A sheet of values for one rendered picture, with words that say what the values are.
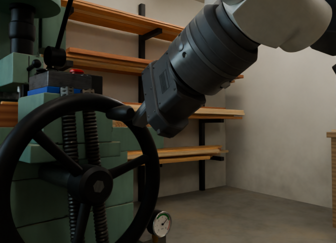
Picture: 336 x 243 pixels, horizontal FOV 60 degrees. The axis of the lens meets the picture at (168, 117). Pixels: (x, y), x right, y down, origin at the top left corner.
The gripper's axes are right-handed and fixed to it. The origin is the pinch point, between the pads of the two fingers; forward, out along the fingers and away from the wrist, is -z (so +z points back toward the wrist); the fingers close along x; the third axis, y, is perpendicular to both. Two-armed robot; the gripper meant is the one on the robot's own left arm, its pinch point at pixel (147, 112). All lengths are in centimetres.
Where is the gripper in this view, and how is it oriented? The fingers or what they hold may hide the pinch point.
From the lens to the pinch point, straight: 44.7
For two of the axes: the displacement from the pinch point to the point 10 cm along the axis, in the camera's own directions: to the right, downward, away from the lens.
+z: 6.0, -5.2, -6.1
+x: -1.5, -8.2, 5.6
